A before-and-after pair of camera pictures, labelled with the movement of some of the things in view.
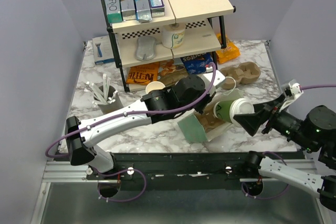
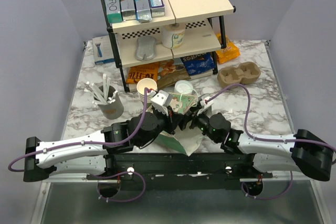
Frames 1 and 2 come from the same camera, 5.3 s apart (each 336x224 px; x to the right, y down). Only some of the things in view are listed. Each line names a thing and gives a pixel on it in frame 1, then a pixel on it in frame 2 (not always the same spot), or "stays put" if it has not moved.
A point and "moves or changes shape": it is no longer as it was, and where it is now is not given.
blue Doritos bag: [197, 64] stays put
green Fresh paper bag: [188, 128] moves or changes shape
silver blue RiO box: [142, 8] stays put
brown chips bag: [170, 72] stays put
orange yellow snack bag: [230, 52] stays put
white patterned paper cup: [173, 34] stays put
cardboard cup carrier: [247, 72] stays put
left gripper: [207, 99] -> [171, 121]
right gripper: [251, 121] -> [195, 118]
